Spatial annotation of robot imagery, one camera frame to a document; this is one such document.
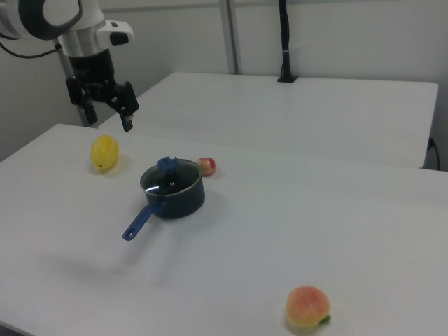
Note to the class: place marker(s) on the aluminium frame post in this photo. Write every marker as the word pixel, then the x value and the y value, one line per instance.
pixel 66 66

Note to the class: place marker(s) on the grey metal wall post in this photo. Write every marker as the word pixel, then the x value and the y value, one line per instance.
pixel 232 35

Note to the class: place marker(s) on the red wax apple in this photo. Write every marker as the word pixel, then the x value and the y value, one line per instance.
pixel 206 167

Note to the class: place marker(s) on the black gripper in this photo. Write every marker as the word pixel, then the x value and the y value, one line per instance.
pixel 91 68

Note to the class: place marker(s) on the yellow striped melon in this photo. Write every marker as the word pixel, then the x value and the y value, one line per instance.
pixel 104 152

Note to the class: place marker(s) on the black pole with white band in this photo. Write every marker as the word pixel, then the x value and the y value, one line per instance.
pixel 285 35

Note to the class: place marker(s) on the glass lid with blue knob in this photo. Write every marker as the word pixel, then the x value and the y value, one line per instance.
pixel 171 180

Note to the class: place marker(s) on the orange yellow peach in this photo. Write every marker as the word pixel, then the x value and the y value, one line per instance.
pixel 306 306

